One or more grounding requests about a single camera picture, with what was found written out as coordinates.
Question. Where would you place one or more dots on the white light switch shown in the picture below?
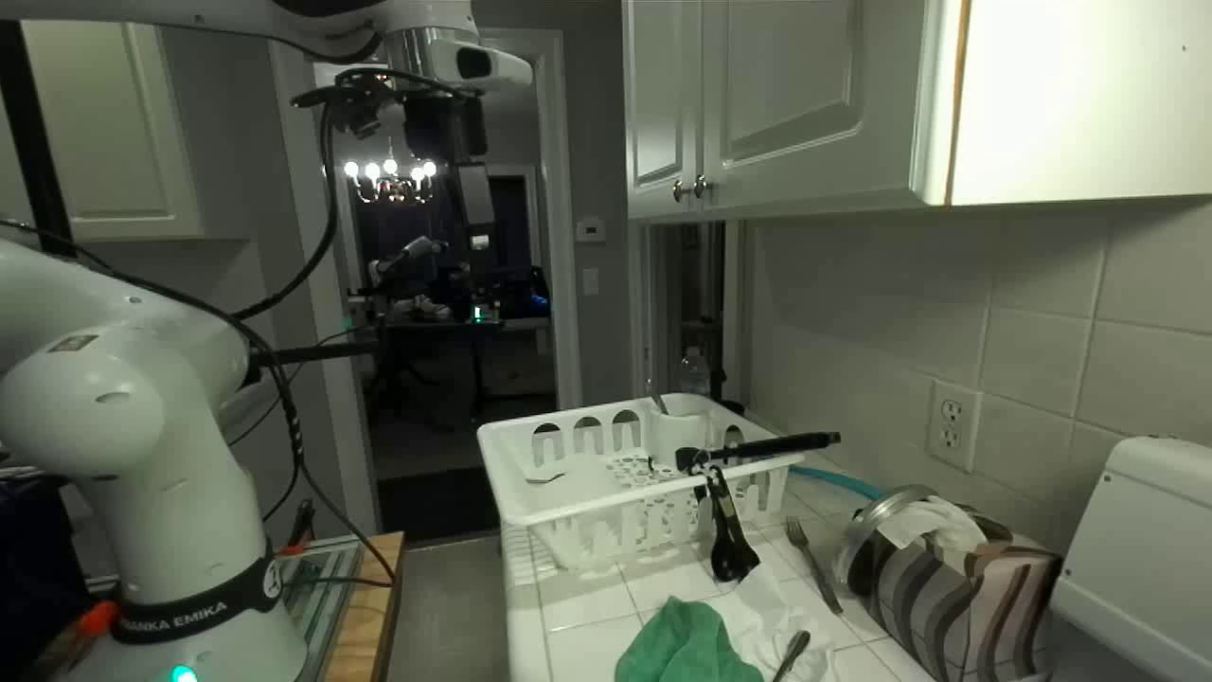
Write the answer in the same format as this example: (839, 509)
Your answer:
(590, 283)

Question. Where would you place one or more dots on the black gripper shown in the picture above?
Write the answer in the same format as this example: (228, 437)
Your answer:
(445, 126)

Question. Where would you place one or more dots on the white thermostat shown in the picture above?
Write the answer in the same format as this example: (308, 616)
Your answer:
(590, 229)

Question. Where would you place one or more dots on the metal fork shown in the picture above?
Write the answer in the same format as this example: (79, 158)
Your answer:
(816, 568)

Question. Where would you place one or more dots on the white wall outlet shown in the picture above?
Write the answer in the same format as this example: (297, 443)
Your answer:
(955, 424)

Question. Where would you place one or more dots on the striped dish towel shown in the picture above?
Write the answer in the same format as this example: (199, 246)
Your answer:
(949, 613)

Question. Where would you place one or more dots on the white countertop appliance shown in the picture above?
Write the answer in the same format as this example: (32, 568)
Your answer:
(1136, 556)

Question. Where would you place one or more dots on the wooden board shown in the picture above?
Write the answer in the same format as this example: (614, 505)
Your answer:
(372, 606)

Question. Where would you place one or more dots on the white plastic dish rack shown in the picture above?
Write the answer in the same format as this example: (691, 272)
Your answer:
(568, 486)

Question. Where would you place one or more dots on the white wall cabinet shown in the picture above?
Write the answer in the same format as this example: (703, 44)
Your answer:
(820, 90)

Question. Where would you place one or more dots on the metal pot lid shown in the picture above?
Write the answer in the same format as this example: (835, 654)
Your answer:
(897, 514)

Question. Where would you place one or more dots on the white crumpled cloth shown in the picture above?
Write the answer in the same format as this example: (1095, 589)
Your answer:
(772, 606)

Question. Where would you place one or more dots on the metal cabinet knob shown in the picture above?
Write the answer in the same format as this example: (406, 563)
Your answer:
(683, 191)
(705, 191)

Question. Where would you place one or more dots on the lit chandelier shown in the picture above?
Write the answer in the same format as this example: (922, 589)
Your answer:
(392, 179)

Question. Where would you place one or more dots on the black vertical pole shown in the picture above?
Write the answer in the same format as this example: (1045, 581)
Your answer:
(36, 139)

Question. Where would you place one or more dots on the green cloth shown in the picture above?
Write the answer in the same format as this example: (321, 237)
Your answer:
(683, 645)

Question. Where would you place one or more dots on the black plastic spoon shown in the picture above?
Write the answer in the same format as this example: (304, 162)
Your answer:
(727, 551)

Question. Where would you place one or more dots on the pale green mat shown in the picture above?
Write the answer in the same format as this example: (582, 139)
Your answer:
(321, 589)

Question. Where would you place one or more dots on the cluttered dark dining table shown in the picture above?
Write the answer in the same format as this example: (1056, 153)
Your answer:
(439, 307)

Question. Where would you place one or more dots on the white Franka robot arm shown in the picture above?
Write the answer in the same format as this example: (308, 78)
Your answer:
(127, 381)

